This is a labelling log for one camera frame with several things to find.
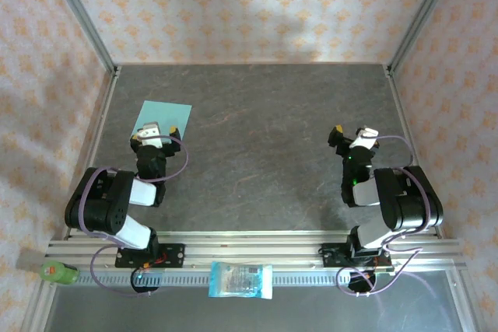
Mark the light blue paper sheet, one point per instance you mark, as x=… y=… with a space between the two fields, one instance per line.
x=167 y=114

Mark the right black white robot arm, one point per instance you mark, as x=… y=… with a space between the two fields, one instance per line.
x=408 y=207

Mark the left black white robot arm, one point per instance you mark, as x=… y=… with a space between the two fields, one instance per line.
x=105 y=211

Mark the grey metal sheet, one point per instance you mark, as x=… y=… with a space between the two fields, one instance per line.
x=272 y=312

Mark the green bottle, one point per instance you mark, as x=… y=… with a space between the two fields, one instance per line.
x=58 y=273

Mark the blue plastic wipes packet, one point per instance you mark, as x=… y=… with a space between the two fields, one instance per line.
x=240 y=279

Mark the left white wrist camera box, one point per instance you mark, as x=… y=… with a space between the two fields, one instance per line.
x=149 y=133

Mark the aluminium table side rail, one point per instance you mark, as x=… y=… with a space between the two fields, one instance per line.
x=93 y=153
x=402 y=114

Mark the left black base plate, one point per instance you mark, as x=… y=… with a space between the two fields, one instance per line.
x=175 y=256

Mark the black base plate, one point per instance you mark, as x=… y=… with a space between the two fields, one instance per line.
x=332 y=256
x=175 y=256

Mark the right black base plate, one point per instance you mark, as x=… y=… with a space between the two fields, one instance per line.
x=332 y=256

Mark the wide aluminium mounting rail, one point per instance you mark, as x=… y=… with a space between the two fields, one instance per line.
x=253 y=248

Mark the aluminium frame post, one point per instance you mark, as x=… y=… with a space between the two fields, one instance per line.
x=422 y=17
x=83 y=17

